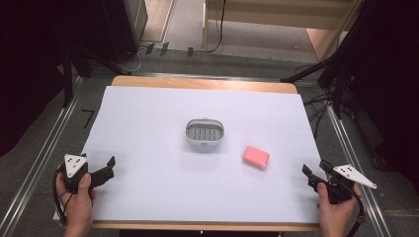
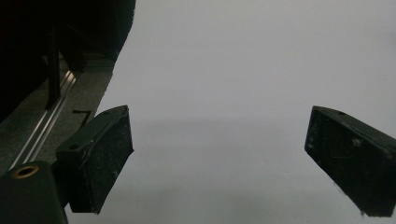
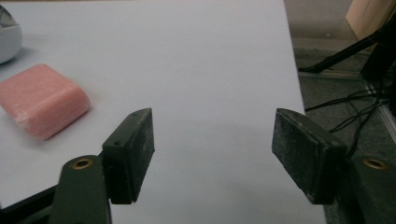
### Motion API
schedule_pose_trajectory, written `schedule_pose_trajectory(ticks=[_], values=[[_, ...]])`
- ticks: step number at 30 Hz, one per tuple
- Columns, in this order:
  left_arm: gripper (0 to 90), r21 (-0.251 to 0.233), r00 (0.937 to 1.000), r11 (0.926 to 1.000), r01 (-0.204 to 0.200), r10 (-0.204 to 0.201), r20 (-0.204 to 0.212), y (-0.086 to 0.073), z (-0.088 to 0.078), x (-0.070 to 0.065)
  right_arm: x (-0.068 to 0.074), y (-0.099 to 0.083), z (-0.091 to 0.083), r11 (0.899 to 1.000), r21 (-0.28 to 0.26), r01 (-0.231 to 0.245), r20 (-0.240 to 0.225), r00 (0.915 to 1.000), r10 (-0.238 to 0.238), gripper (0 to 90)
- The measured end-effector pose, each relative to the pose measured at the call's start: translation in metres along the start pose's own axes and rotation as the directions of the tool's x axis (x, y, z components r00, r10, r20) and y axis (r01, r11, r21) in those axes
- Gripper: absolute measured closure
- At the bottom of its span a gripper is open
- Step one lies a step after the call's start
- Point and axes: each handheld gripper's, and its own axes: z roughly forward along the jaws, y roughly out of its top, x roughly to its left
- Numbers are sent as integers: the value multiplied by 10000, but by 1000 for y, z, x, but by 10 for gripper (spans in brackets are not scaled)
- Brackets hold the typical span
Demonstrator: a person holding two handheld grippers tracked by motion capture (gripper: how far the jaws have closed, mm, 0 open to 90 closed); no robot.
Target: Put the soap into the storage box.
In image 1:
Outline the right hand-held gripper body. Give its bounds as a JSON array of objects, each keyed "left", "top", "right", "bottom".
[{"left": 323, "top": 164, "right": 378, "bottom": 205}]

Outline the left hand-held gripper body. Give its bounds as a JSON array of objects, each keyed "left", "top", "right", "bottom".
[{"left": 61, "top": 153, "right": 95, "bottom": 195}]

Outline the person's right hand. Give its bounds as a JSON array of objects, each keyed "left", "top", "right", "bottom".
[{"left": 315, "top": 182, "right": 364, "bottom": 233}]

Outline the person's left hand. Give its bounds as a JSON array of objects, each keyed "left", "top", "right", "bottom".
[{"left": 54, "top": 164, "right": 99, "bottom": 233}]

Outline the pink soap bar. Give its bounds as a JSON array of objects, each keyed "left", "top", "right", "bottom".
[{"left": 242, "top": 145, "right": 271, "bottom": 171}]

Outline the black metal stand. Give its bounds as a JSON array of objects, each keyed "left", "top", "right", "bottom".
[
  {"left": 61, "top": 40, "right": 133, "bottom": 109},
  {"left": 280, "top": 0, "right": 368, "bottom": 120}
]

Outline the white paper sheet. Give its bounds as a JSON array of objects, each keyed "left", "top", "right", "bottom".
[{"left": 52, "top": 85, "right": 326, "bottom": 225}]

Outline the dark curtain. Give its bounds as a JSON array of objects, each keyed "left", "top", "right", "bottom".
[
  {"left": 342, "top": 0, "right": 419, "bottom": 196},
  {"left": 0, "top": 0, "right": 112, "bottom": 158}
]

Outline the white grey soap dish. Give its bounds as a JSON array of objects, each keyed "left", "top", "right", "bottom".
[{"left": 184, "top": 117, "right": 226, "bottom": 148}]

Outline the dark cabinet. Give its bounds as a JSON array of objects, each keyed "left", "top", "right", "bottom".
[{"left": 101, "top": 0, "right": 149, "bottom": 64}]

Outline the light wooden shelf unit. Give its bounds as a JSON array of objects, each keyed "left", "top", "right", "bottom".
[{"left": 202, "top": 0, "right": 365, "bottom": 62}]

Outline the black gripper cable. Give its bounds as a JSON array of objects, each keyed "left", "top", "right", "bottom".
[
  {"left": 51, "top": 167, "right": 74, "bottom": 229},
  {"left": 339, "top": 182, "right": 367, "bottom": 237}
]

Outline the bundle of black floor cables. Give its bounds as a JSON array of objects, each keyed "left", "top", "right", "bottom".
[{"left": 301, "top": 63, "right": 334, "bottom": 139}]

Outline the white floor cable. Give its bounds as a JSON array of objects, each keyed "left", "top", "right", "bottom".
[{"left": 115, "top": 44, "right": 147, "bottom": 74}]

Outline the black hanging cable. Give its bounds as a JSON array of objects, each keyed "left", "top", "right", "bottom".
[{"left": 205, "top": 0, "right": 228, "bottom": 54}]

